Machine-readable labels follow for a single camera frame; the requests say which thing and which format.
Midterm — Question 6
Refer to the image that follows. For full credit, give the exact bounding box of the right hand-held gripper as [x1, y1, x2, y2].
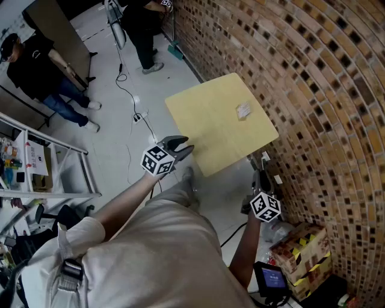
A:
[240, 153, 282, 223]

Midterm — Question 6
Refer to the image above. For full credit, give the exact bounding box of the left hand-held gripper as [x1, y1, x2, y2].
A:
[140, 135, 196, 177]

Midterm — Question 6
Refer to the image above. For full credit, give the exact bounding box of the person's right forearm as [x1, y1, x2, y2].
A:
[229, 215, 262, 289]

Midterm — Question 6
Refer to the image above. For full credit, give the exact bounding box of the person's left forearm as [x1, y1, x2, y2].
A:
[90, 173, 165, 238]

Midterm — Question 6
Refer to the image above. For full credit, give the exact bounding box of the small clear plastic packet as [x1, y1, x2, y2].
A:
[235, 101, 253, 122]

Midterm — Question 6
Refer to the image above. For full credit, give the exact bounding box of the person's grey shoe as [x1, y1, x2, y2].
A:
[181, 166, 196, 189]

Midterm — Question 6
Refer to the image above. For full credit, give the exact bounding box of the yellow wooden table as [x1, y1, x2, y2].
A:
[164, 72, 280, 177]

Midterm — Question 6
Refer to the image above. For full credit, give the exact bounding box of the clear plastic bag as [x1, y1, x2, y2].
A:
[260, 221, 291, 243]

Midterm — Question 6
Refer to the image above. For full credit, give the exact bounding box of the green broom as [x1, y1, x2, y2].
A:
[167, 11, 186, 62]

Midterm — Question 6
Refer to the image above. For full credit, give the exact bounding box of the taped cardboard box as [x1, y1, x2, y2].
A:
[269, 221, 334, 301]

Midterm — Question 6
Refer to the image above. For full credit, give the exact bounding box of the white metal shelf rack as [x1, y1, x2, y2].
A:
[0, 111, 102, 200]

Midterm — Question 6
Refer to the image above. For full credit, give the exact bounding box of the person's beige clothing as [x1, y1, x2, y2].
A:
[20, 180, 252, 308]

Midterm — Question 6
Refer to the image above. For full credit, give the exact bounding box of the black screen device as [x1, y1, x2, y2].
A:
[253, 260, 290, 299]

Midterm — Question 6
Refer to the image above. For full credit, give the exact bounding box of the black office chair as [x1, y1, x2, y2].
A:
[11, 203, 94, 259]

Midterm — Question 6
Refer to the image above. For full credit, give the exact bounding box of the white sign paper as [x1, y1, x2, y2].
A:
[24, 140, 49, 177]

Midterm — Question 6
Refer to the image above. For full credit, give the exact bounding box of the brown partition board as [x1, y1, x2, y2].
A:
[23, 0, 97, 91]

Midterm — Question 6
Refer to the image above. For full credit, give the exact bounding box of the black floor cable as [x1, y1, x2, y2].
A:
[115, 45, 165, 193]

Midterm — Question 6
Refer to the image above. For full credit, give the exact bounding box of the black device cable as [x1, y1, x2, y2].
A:
[220, 222, 248, 248]

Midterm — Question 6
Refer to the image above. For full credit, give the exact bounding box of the black flexible device mount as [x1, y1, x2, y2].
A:
[251, 293, 294, 308]

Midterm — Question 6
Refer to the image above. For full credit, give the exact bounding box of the grey harness strap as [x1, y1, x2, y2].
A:
[57, 222, 84, 292]

